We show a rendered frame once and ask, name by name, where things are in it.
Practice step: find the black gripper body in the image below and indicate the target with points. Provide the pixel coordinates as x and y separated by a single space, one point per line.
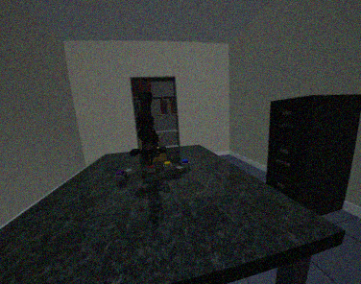
135 152

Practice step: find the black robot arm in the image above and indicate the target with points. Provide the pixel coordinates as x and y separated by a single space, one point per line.
146 121

